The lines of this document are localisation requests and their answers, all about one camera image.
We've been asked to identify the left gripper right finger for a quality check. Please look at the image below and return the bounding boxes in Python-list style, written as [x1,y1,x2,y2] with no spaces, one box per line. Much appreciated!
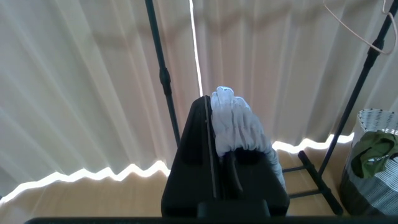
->
[218,149,290,217]

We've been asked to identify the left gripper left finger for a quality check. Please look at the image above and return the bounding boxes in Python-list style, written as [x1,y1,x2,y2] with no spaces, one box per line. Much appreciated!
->
[160,95,223,218]

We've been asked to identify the pale grey shorts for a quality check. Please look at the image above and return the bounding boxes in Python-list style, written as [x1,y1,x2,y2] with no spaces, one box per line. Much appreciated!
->
[210,86,287,190]

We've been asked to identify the black clothes rack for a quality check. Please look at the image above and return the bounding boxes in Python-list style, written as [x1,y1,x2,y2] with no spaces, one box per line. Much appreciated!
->
[144,0,398,216]

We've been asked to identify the white laundry basket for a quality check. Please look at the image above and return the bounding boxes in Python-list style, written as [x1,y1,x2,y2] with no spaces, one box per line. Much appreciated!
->
[338,108,398,216]

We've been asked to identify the pink clothes hanger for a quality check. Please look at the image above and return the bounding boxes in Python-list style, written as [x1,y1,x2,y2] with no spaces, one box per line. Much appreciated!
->
[322,0,398,56]

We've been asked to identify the green garment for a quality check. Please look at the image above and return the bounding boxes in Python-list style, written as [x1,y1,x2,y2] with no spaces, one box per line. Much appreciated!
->
[350,130,398,179]

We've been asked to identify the beige curtain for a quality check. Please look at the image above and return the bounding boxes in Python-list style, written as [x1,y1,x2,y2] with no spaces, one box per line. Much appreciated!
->
[0,0,398,203]

